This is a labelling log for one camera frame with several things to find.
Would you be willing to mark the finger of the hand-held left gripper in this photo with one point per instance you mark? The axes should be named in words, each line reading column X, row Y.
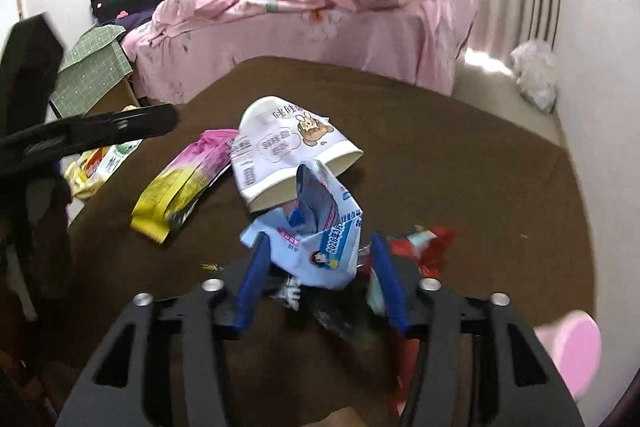
column 125, row 123
column 30, row 62

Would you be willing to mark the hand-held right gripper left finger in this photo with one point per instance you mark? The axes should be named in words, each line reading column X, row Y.
column 252, row 297

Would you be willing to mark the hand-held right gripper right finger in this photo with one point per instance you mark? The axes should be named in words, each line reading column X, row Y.
column 392, row 292

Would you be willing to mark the black wrapper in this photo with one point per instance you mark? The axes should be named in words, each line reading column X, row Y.
column 340, row 312

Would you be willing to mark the yellow plastic bag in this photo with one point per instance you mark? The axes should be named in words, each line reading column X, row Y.
column 82, row 179

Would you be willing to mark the blue white wrapper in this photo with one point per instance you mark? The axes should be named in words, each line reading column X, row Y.
column 320, row 247

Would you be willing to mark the pink yellow snack packet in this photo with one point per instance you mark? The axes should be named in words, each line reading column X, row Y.
column 185, row 182

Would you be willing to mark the white printed paper cup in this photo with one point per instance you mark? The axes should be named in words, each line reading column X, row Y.
column 280, row 147

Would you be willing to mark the green checked cloth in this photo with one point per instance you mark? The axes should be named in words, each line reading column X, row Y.
column 92, row 67

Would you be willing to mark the brown tablecloth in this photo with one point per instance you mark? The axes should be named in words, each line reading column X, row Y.
column 450, row 167

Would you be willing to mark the pink bottle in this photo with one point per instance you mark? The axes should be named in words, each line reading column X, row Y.
column 575, row 347

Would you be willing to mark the pink floral bed sheet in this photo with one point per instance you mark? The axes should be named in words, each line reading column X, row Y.
column 360, row 47

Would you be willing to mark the white plastic bag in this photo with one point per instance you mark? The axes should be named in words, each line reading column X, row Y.
column 535, row 74

